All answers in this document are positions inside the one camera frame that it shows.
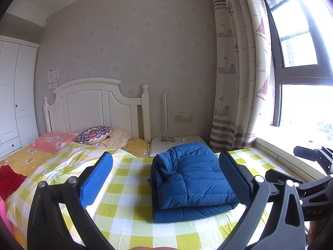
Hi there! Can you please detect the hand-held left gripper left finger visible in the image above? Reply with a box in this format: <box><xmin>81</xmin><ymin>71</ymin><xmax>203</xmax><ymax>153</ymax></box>
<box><xmin>27</xmin><ymin>151</ymin><xmax>116</xmax><ymax>250</ymax></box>

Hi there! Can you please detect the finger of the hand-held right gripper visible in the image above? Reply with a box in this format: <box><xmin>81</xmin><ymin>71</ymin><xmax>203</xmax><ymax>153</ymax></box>
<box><xmin>265</xmin><ymin>169</ymin><xmax>305</xmax><ymax>189</ymax></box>
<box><xmin>293</xmin><ymin>146</ymin><xmax>333</xmax><ymax>175</ymax></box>

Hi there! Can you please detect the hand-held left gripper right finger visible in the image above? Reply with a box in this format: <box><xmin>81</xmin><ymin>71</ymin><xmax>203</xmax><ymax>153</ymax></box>
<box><xmin>219</xmin><ymin>151</ymin><xmax>306</xmax><ymax>250</ymax></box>

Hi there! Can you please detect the blue puffer jacket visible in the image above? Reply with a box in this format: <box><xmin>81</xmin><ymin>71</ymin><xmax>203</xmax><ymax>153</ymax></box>
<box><xmin>150</xmin><ymin>142</ymin><xmax>240</xmax><ymax>224</ymax></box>

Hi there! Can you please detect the yellow checked bed cover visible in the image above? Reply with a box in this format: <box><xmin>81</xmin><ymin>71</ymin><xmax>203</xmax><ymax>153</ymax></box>
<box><xmin>6</xmin><ymin>142</ymin><xmax>303</xmax><ymax>250</ymax></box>

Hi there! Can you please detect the patterned round cushion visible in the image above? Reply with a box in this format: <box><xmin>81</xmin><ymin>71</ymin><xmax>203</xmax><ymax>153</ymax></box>
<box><xmin>76</xmin><ymin>126</ymin><xmax>113</xmax><ymax>145</ymax></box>

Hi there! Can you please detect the cream pillow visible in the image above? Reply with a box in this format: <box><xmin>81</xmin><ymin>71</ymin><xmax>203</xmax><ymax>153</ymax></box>
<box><xmin>100</xmin><ymin>129</ymin><xmax>131</xmax><ymax>150</ymax></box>

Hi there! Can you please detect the dark framed window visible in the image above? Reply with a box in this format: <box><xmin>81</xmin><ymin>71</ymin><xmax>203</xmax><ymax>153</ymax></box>
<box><xmin>260</xmin><ymin>0</ymin><xmax>333</xmax><ymax>149</ymax></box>

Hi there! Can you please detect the yellow pillow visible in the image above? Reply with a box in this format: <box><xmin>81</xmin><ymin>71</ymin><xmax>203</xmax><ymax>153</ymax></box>
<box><xmin>125</xmin><ymin>138</ymin><xmax>151</xmax><ymax>158</ymax></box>

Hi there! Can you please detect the pink floral pillow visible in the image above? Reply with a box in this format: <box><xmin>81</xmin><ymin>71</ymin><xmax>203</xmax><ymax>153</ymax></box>
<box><xmin>29</xmin><ymin>132</ymin><xmax>78</xmax><ymax>154</ymax></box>

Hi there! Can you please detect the white bed headboard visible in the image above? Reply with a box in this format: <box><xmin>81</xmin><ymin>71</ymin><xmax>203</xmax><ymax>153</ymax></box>
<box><xmin>44</xmin><ymin>77</ymin><xmax>151</xmax><ymax>142</ymax></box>

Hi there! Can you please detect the white nightstand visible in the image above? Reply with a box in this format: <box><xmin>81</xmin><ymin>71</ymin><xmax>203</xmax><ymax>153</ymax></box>
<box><xmin>148</xmin><ymin>135</ymin><xmax>210</xmax><ymax>158</ymax></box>

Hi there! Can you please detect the red garment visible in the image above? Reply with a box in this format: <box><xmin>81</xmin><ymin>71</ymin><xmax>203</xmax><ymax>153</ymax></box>
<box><xmin>0</xmin><ymin>165</ymin><xmax>27</xmax><ymax>201</ymax></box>

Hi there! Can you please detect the white pole lamp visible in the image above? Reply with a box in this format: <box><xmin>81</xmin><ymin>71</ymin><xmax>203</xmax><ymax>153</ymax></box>
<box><xmin>157</xmin><ymin>94</ymin><xmax>176</xmax><ymax>144</ymax></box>

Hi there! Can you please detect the pink garment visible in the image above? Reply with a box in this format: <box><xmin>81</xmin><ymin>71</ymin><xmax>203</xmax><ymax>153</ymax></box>
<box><xmin>0</xmin><ymin>195</ymin><xmax>13</xmax><ymax>237</ymax></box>

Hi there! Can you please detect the printed cream curtain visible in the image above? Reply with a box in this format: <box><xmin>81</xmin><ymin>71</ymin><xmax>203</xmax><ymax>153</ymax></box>
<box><xmin>209</xmin><ymin>0</ymin><xmax>276</xmax><ymax>151</ymax></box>

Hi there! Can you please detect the white wardrobe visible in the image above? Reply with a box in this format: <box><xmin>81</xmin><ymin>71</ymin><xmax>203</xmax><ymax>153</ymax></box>
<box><xmin>0</xmin><ymin>35</ymin><xmax>40</xmax><ymax>159</ymax></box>

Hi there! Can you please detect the white charger with cable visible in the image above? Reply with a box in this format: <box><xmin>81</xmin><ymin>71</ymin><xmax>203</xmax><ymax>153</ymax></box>
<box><xmin>179</xmin><ymin>131</ymin><xmax>198</xmax><ymax>143</ymax></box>

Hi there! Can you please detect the beige wall socket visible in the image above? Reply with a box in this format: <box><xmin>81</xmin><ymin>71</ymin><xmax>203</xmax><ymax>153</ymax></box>
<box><xmin>175</xmin><ymin>113</ymin><xmax>192</xmax><ymax>123</ymax></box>

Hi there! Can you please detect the white paper wall notice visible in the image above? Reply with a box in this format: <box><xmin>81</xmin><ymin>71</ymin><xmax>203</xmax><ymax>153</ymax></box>
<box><xmin>47</xmin><ymin>67</ymin><xmax>60</xmax><ymax>84</ymax></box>

